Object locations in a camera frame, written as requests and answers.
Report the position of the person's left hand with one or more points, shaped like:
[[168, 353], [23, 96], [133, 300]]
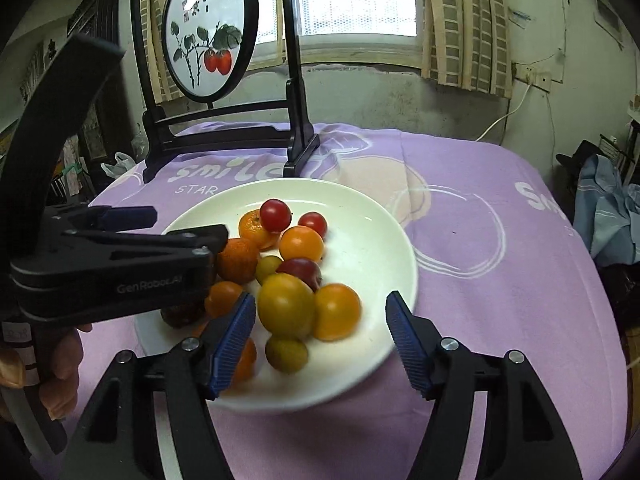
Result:
[[62, 365]]

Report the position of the dark wooden cabinet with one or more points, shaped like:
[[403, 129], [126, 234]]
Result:
[[100, 25]]

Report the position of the yellow-green tomato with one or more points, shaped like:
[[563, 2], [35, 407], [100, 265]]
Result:
[[286, 305]]

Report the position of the dark red tomato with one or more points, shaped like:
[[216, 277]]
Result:
[[302, 270]]

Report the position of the white plastic bag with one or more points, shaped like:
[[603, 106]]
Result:
[[117, 163]]

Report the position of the purple printed tablecloth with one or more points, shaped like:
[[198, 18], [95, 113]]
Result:
[[500, 260]]

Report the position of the beige checked curtain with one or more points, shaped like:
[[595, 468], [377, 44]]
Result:
[[465, 25], [159, 85]]

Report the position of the white oval plate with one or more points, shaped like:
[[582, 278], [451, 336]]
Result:
[[360, 260]]

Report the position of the white wall socket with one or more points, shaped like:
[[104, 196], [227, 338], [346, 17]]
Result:
[[532, 76]]

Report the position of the blue clothes pile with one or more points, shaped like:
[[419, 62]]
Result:
[[607, 210]]

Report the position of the round painted screen black stand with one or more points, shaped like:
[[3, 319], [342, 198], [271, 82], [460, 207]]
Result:
[[295, 110]]

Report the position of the large mandarin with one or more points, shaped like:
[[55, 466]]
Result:
[[246, 360]]

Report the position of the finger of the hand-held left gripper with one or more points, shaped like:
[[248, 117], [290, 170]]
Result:
[[165, 242], [127, 217]]

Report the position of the red cherry tomato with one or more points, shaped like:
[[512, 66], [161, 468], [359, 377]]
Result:
[[275, 214], [313, 224]]

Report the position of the dark water chestnut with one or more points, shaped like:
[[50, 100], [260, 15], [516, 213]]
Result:
[[182, 316]]

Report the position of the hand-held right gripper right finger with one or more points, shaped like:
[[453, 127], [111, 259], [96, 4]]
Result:
[[407, 345]]

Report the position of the orange tomato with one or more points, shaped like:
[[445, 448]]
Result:
[[222, 299], [337, 311], [301, 244]]

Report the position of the black hat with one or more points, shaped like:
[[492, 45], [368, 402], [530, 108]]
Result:
[[575, 156]]

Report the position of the white wall electrical box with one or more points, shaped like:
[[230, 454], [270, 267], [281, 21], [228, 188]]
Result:
[[607, 15]]

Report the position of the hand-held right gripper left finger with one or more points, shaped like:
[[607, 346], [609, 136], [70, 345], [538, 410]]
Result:
[[232, 345]]

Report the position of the window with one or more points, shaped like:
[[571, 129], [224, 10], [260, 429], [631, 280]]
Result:
[[350, 0]]

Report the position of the small yellow round fruit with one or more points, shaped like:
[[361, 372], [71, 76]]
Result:
[[267, 270], [286, 354]]

